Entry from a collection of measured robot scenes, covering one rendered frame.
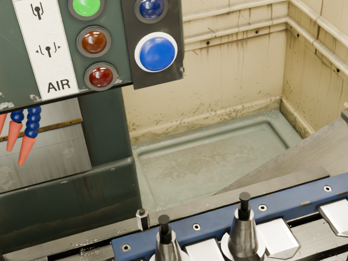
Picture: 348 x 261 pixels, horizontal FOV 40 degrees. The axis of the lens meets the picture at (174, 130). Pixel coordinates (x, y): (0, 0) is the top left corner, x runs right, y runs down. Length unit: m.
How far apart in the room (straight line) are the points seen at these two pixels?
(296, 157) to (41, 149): 0.75
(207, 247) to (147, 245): 0.09
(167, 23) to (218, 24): 1.26
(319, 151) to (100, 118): 0.66
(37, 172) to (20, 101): 0.91
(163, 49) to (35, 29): 0.10
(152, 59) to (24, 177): 0.96
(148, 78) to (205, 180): 1.30
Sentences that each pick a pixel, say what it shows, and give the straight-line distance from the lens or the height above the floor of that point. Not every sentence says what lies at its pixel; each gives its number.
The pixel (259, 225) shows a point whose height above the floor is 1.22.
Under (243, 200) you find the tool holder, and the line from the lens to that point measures 0.63.
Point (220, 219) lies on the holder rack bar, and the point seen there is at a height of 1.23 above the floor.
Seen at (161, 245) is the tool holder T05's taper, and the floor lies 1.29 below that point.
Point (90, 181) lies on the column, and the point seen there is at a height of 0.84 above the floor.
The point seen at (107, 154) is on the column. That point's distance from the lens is 1.35.
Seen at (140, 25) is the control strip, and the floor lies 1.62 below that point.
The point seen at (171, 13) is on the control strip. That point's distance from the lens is 0.39.
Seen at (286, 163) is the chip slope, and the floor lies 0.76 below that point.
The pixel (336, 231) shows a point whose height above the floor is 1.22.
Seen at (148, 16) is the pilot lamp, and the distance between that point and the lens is 0.38.
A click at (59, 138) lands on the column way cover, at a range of 1.24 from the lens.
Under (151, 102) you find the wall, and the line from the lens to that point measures 1.73.
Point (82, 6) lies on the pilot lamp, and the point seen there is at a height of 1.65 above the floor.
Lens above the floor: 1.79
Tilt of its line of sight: 39 degrees down
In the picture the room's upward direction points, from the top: 5 degrees counter-clockwise
